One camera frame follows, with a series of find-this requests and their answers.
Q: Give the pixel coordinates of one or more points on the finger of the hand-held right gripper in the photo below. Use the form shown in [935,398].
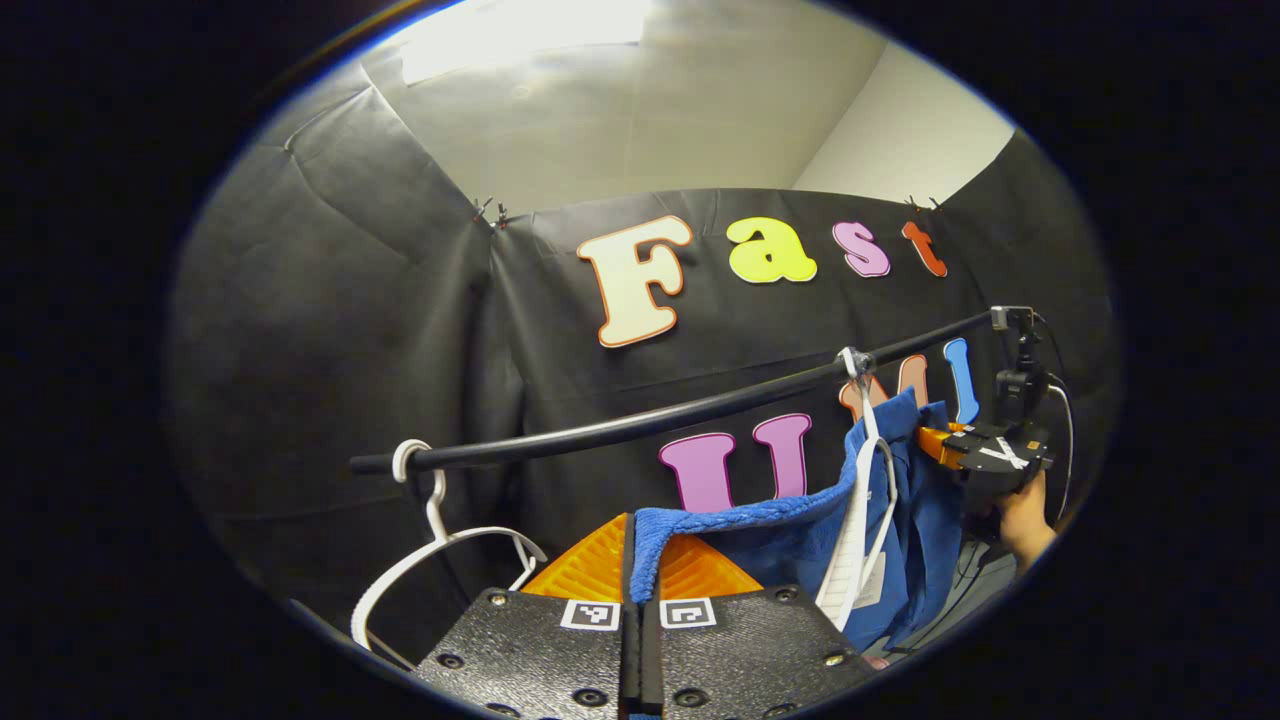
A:
[935,445]

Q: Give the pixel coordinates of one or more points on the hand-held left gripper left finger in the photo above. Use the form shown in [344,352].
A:
[530,650]

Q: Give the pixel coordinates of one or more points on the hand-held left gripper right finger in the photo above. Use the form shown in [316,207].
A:
[740,650]

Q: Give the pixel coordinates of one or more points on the white plastic hanger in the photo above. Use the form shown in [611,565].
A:
[850,560]
[446,539]

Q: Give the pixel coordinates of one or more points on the black clothes rack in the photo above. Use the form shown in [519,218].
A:
[600,431]

